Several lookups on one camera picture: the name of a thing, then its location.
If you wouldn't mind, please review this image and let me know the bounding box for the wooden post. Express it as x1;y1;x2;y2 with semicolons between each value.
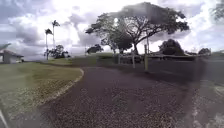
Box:
131;49;136;69
143;44;149;72

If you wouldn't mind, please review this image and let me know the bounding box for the dark gravel path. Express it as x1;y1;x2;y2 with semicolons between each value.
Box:
6;65;224;128

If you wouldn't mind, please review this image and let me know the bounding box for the small white building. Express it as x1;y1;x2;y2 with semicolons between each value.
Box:
0;43;25;65

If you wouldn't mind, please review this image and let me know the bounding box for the dark round bush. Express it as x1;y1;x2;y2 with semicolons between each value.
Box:
158;38;185;57

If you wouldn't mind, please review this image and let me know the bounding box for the grass slope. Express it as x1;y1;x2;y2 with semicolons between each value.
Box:
43;51;116;67

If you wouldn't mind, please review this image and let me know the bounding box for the dark bushy tree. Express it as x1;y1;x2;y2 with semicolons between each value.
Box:
43;44;70;60

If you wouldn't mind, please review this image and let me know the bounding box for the tall palm tree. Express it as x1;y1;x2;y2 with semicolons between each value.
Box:
44;28;54;61
50;19;61;51

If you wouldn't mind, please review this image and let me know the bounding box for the thin pole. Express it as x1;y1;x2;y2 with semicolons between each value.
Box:
146;29;150;54

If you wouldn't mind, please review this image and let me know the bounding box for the green grass lawn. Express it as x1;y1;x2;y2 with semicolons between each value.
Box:
0;61;84;118

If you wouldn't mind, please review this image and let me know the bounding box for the large spreading tree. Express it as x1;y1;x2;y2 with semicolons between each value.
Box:
85;1;190;56

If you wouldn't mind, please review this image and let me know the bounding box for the dark low tree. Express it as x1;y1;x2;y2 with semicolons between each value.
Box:
85;43;105;55

